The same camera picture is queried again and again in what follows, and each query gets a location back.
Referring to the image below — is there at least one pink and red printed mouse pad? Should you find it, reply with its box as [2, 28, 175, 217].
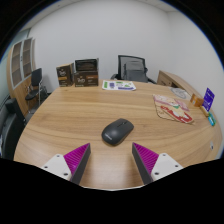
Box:
[152, 93, 195, 125]

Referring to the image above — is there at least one small teal box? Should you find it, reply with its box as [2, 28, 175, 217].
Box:
[207, 113, 217, 127]

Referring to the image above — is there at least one black computer mouse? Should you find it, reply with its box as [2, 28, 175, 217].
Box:
[101, 117, 135, 147]

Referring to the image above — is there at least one black mesh office chair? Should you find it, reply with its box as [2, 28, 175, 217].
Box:
[110, 54, 157, 84]

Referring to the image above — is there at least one black leather sofa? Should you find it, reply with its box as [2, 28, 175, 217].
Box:
[0, 98, 27, 160]

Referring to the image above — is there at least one white printed sticker sheet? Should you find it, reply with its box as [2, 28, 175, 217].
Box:
[101, 79, 137, 92]

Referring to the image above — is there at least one small brown cardboard box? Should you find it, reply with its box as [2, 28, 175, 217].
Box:
[55, 62, 75, 88]

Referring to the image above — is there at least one wooden side desk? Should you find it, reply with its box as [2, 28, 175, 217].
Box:
[156, 69, 201, 98]

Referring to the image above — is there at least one grey backpack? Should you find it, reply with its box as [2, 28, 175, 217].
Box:
[123, 60, 149, 83]

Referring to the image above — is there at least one black open box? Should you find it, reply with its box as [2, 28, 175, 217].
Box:
[74, 58, 100, 73]

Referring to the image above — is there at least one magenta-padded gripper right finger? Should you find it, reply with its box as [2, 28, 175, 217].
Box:
[131, 142, 184, 185]

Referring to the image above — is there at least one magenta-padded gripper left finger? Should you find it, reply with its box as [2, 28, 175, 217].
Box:
[42, 142, 92, 186]

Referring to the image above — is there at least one yellowish flat box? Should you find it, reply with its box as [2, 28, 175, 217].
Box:
[199, 103, 211, 118]

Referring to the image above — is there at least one black visitor chair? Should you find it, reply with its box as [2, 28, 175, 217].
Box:
[25, 67, 49, 108]

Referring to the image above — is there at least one purple card package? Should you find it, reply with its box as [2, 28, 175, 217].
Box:
[201, 87, 216, 113]

